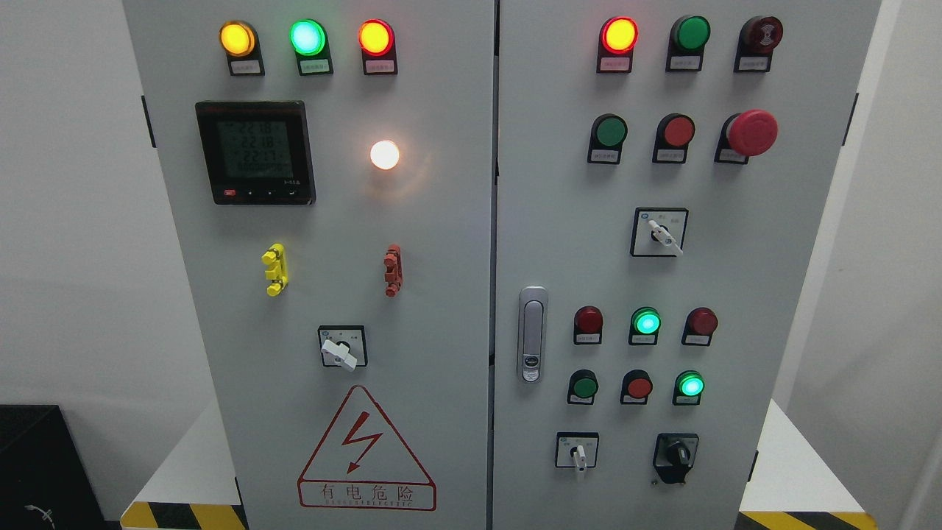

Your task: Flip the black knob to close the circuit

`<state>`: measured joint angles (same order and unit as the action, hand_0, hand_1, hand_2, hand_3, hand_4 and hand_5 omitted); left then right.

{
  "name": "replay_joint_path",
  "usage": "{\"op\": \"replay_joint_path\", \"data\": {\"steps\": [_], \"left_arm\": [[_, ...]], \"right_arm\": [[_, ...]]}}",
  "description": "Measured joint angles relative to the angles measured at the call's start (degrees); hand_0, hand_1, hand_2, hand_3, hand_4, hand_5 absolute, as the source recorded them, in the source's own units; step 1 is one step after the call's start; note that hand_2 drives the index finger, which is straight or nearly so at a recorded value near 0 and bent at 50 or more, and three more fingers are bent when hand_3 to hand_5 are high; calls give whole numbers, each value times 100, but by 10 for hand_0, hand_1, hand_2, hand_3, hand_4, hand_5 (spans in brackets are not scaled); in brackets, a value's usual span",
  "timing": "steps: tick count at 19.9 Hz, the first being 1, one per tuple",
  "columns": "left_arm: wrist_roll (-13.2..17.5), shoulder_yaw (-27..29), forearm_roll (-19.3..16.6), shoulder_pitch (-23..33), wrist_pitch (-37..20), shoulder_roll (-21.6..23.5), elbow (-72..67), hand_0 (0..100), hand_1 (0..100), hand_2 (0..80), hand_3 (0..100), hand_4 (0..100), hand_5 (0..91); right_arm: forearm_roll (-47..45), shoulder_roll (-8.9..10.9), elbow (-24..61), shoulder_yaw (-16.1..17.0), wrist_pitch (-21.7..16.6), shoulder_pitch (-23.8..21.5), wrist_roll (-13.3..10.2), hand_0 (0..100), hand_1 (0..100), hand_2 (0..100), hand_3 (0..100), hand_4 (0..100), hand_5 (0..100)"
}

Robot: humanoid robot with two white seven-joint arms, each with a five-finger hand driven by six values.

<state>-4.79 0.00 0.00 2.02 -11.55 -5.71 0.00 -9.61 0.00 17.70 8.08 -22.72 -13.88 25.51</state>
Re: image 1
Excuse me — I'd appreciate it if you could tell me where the black box lower left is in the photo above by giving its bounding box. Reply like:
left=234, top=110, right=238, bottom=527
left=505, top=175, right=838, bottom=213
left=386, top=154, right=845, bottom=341
left=1, top=405, right=107, bottom=529

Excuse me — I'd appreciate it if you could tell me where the green push button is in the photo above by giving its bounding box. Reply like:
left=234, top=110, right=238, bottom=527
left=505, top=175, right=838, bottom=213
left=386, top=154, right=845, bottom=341
left=587, top=113, right=627, bottom=165
left=567, top=369, right=599, bottom=405

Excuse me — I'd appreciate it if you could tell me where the red indicator light right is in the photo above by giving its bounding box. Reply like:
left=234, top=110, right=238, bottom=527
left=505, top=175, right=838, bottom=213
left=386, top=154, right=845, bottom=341
left=681, top=306, right=719, bottom=347

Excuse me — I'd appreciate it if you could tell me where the yellow indicator light top left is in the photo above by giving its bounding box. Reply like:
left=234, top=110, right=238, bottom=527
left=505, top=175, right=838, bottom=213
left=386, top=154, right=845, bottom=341
left=219, top=20, right=265, bottom=77

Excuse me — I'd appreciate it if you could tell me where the white selector switch lower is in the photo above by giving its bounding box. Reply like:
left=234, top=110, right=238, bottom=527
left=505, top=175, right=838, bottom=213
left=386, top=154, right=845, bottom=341
left=555, top=431, right=600, bottom=481

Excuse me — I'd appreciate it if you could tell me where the white selector switch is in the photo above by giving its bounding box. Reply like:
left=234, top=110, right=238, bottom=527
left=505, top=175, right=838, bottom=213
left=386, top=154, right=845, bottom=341
left=629, top=207, right=689, bottom=258
left=555, top=431, right=600, bottom=481

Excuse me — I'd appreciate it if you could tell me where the green indicator top right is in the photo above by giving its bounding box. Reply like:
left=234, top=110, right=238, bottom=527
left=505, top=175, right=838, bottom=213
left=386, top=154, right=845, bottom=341
left=665, top=15, right=711, bottom=71

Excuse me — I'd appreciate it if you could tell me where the black digital power meter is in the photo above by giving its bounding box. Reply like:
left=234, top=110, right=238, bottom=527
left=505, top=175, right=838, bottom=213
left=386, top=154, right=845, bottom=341
left=195, top=100, right=316, bottom=205

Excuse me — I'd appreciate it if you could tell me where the green lit indicator light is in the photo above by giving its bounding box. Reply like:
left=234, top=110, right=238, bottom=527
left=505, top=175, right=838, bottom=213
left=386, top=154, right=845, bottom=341
left=289, top=19, right=333, bottom=77

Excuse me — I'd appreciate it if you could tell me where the grey electrical cabinet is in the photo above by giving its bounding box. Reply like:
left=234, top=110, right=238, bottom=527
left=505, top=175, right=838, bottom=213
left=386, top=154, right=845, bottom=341
left=122, top=1, right=881, bottom=529

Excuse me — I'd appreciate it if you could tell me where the red electrical hazard sticker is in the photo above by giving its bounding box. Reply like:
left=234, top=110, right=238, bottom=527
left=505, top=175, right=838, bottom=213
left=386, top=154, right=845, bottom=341
left=297, top=385, right=437, bottom=511

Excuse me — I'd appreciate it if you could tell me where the red push button lower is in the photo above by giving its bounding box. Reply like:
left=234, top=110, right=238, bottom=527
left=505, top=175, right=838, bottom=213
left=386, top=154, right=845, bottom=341
left=620, top=370, right=653, bottom=405

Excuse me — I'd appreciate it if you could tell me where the white selector switch left door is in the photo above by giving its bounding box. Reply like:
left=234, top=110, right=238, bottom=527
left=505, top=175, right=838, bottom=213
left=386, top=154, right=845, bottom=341
left=317, top=325, right=368, bottom=372

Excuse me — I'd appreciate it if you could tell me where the white lit indicator lamp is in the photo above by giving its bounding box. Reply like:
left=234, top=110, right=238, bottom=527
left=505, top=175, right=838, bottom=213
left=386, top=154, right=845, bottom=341
left=369, top=140, right=400, bottom=171

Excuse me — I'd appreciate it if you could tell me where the white selector switch upper right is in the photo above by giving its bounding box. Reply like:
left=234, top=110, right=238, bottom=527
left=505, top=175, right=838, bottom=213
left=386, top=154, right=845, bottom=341
left=629, top=207, right=689, bottom=258

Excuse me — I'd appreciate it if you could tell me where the red terminal connector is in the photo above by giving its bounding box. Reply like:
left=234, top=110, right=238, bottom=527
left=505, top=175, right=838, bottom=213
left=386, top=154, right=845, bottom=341
left=383, top=244, right=403, bottom=298

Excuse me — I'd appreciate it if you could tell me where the black rotary knob switch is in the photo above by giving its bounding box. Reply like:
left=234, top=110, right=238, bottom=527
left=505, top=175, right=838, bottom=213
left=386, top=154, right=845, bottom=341
left=652, top=433, right=699, bottom=485

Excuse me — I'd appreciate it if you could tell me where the red lit light right door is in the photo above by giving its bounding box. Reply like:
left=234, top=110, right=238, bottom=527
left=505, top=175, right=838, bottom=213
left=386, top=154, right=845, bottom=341
left=596, top=16, right=638, bottom=74

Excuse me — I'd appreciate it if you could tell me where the green push button lower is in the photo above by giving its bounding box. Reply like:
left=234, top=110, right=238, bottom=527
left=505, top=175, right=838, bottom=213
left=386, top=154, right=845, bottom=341
left=567, top=369, right=599, bottom=405

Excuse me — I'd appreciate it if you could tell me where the red push button upper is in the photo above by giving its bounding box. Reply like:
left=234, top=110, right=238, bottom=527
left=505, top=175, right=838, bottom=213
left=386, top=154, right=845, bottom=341
left=652, top=112, right=695, bottom=164

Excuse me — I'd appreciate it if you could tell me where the white platform with hazard stripes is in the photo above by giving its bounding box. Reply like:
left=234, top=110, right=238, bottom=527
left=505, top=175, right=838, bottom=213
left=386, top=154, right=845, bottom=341
left=118, top=402, right=877, bottom=529

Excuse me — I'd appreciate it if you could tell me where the red emergency stop button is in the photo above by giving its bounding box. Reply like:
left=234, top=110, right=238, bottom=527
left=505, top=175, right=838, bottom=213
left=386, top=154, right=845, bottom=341
left=715, top=110, right=779, bottom=165

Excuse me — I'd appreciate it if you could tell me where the green push button upper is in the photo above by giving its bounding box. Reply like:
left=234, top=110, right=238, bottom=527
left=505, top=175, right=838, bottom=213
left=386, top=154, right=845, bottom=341
left=587, top=113, right=627, bottom=165

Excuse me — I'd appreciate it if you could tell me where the dark red indicator light left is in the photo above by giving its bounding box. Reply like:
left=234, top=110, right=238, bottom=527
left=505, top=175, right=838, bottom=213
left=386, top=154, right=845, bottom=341
left=573, top=305, right=603, bottom=345

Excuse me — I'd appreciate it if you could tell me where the green illuminated button lower right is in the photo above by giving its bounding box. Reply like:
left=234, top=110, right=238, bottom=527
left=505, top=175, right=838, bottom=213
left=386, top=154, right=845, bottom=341
left=672, top=370, right=704, bottom=406

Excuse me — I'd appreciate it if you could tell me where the orange-red lit indicator light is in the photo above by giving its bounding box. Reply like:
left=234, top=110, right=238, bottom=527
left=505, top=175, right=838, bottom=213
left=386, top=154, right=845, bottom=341
left=358, top=19, right=397, bottom=75

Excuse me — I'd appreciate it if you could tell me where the green lit indicator middle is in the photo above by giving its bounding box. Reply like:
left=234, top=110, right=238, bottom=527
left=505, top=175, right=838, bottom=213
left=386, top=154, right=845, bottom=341
left=628, top=306, right=662, bottom=345

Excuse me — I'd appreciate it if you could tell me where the yellow terminal connector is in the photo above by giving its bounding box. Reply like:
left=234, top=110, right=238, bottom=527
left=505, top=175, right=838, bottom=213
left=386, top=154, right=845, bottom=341
left=261, top=242, right=289, bottom=297

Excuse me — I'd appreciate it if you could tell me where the red push button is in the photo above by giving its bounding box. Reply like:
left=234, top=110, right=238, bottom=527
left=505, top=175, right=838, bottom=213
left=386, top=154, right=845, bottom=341
left=620, top=370, right=653, bottom=405
left=652, top=112, right=695, bottom=164

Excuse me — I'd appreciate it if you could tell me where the silver door lock handle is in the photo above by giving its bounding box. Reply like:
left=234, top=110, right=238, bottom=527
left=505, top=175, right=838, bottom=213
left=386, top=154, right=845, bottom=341
left=517, top=286, right=548, bottom=383

